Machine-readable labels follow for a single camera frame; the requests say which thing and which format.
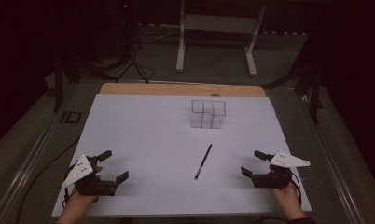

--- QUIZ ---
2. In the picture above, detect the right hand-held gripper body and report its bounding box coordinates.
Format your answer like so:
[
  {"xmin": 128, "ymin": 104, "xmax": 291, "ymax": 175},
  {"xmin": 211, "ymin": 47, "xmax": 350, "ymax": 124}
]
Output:
[{"xmin": 250, "ymin": 150, "xmax": 312, "ymax": 190}]

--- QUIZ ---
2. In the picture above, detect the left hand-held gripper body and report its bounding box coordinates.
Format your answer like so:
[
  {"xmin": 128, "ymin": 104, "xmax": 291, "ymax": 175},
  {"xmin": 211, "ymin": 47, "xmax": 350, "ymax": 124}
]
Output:
[{"xmin": 62, "ymin": 154, "xmax": 118, "ymax": 197}]

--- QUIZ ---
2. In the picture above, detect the person's left hand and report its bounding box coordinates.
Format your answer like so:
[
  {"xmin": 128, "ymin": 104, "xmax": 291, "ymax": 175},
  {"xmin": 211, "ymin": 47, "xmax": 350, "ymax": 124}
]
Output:
[{"xmin": 65, "ymin": 165, "xmax": 104, "ymax": 212}]

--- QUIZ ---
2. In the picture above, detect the person's right hand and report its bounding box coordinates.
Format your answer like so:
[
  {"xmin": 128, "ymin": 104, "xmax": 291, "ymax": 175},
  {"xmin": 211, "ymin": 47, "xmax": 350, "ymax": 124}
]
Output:
[{"xmin": 271, "ymin": 182, "xmax": 302, "ymax": 213}]

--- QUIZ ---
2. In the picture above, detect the black pen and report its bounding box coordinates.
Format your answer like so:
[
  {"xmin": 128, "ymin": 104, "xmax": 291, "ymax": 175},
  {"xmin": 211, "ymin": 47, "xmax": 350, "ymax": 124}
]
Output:
[{"xmin": 193, "ymin": 143, "xmax": 214, "ymax": 181}]

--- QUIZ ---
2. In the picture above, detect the white table board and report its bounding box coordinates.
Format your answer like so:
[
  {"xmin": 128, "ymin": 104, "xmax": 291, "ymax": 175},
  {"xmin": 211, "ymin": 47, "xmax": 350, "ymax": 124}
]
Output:
[{"xmin": 51, "ymin": 93, "xmax": 313, "ymax": 218}]

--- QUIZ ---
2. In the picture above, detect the clear acrylic organizer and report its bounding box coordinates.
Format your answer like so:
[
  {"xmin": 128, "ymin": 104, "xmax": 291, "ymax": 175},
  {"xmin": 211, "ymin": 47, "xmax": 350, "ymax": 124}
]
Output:
[{"xmin": 189, "ymin": 99, "xmax": 228, "ymax": 130}]

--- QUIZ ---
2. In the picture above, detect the black tripod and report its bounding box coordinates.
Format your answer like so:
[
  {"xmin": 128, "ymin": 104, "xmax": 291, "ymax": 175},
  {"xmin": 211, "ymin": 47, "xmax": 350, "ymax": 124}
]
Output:
[{"xmin": 115, "ymin": 0, "xmax": 151, "ymax": 85}]

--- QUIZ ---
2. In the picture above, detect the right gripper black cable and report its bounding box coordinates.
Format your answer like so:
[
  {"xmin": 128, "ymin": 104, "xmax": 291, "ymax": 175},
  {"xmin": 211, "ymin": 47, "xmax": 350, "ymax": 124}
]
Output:
[{"xmin": 288, "ymin": 172, "xmax": 303, "ymax": 207}]

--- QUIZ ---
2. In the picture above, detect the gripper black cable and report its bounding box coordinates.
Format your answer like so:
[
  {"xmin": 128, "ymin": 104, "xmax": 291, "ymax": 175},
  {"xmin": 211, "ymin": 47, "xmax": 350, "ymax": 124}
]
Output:
[
  {"xmin": 288, "ymin": 172, "xmax": 303, "ymax": 207},
  {"xmin": 62, "ymin": 186, "xmax": 78, "ymax": 210}
]

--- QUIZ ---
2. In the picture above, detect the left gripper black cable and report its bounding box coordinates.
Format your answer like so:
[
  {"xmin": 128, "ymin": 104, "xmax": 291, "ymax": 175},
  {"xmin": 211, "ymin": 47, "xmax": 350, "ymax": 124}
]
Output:
[{"xmin": 62, "ymin": 186, "xmax": 78, "ymax": 210}]

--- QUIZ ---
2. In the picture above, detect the black floor cable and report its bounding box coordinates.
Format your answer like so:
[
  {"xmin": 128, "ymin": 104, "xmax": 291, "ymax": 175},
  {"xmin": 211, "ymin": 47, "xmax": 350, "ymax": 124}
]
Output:
[{"xmin": 15, "ymin": 136, "xmax": 81, "ymax": 224}]

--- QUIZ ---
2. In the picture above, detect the metal floor rail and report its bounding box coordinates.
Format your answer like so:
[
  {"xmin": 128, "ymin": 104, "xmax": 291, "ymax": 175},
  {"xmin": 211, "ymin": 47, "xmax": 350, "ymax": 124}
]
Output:
[
  {"xmin": 0, "ymin": 104, "xmax": 72, "ymax": 224},
  {"xmin": 299, "ymin": 91, "xmax": 366, "ymax": 224}
]

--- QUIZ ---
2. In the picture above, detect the white floor cable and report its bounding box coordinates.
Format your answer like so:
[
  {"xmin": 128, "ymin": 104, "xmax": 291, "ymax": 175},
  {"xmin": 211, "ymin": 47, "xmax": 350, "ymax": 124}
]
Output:
[{"xmin": 138, "ymin": 27, "xmax": 181, "ymax": 44}]

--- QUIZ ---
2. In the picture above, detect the white metal desk frame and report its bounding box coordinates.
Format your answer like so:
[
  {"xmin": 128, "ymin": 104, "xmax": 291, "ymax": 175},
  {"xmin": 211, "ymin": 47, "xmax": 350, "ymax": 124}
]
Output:
[{"xmin": 175, "ymin": 0, "xmax": 268, "ymax": 77}]

